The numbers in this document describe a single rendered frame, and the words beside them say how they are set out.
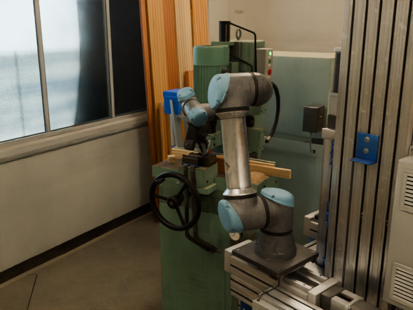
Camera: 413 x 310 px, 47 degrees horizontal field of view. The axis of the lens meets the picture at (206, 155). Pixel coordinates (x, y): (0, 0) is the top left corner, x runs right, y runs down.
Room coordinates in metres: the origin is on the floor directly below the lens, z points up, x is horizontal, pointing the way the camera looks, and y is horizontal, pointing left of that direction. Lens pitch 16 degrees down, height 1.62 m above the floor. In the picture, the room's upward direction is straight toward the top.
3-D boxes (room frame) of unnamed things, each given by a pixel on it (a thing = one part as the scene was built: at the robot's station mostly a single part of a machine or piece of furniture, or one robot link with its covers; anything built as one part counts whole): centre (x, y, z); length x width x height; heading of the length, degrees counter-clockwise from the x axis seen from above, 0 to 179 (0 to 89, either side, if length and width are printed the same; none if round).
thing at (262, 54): (2.58, -0.31, 1.40); 0.10 x 0.06 x 0.16; 149
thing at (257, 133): (2.45, -0.25, 1.02); 0.09 x 0.07 x 0.12; 59
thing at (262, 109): (2.48, -0.26, 1.23); 0.09 x 0.08 x 0.15; 149
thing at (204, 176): (2.18, 0.04, 0.92); 0.15 x 0.13 x 0.09; 59
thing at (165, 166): (2.26, 0.00, 0.87); 0.61 x 0.30 x 0.06; 59
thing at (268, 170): (2.29, -0.16, 0.92); 0.55 x 0.02 x 0.04; 59
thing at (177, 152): (2.37, -0.07, 0.93); 0.60 x 0.02 x 0.05; 59
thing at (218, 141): (2.39, -0.03, 1.03); 0.14 x 0.07 x 0.09; 149
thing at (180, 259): (2.48, -0.08, 0.36); 0.58 x 0.45 x 0.71; 149
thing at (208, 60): (2.37, -0.02, 1.35); 0.18 x 0.18 x 0.31
